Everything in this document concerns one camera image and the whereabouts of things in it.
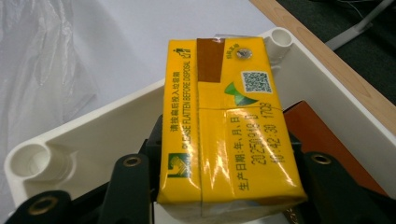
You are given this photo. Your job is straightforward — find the clear plastic bag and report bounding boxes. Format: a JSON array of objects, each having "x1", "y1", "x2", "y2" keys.
[{"x1": 0, "y1": 0, "x2": 98, "y2": 200}]

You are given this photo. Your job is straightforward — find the yellow drink carton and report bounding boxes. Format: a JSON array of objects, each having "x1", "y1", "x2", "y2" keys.
[{"x1": 156, "y1": 36, "x2": 309, "y2": 218}]

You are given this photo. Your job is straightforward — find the white plastic tray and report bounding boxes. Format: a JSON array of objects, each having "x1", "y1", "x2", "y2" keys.
[{"x1": 3, "y1": 27, "x2": 396, "y2": 218}]

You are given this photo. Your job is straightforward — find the white board table cover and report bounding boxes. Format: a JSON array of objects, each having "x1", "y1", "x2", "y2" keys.
[{"x1": 0, "y1": 0, "x2": 278, "y2": 125}]

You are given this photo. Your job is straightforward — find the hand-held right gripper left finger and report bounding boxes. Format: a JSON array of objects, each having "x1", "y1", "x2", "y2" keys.
[{"x1": 138, "y1": 114, "x2": 164, "y2": 200}]

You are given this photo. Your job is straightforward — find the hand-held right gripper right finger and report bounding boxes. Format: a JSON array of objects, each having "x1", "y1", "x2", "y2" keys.
[{"x1": 287, "y1": 131, "x2": 309, "y2": 191}]

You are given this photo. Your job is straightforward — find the grey metal stand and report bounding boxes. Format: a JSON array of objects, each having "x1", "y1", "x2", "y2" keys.
[{"x1": 325, "y1": 0, "x2": 396, "y2": 52}]

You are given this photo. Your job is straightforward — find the long brown box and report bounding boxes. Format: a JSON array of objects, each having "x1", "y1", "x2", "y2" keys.
[{"x1": 282, "y1": 100, "x2": 389, "y2": 197}]

